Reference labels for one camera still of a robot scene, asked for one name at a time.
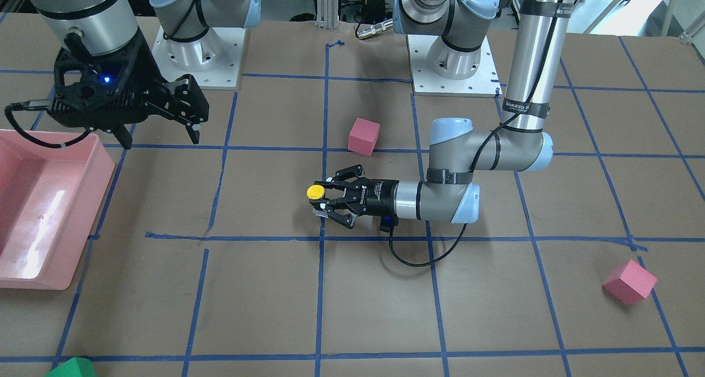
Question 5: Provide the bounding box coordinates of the green cube near right gripper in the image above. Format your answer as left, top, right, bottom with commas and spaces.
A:
46, 357, 97, 377

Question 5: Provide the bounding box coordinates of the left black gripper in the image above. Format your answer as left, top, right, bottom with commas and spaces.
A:
313, 164, 400, 229

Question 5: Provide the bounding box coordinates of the aluminium frame post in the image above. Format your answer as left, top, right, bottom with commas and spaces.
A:
315, 0, 340, 31

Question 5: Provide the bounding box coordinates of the pink cube near left gripper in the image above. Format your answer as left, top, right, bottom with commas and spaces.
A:
602, 260, 658, 306

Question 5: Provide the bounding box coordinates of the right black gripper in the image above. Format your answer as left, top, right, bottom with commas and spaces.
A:
50, 33, 209, 149

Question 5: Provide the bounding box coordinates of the pink cube centre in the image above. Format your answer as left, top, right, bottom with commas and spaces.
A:
347, 117, 381, 157

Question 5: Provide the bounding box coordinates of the pink plastic bin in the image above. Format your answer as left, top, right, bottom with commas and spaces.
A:
1, 130, 115, 290

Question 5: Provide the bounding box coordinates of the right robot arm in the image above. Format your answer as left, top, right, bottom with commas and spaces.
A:
4, 0, 261, 149

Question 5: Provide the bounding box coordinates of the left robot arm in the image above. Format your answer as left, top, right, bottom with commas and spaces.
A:
307, 0, 575, 230

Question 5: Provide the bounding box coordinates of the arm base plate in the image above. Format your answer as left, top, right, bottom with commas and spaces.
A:
152, 28, 247, 90
407, 35, 502, 98

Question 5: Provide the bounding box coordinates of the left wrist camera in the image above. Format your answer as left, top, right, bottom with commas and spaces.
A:
378, 216, 399, 234

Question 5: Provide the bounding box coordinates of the yellow push button switch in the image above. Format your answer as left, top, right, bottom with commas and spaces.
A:
306, 185, 327, 212

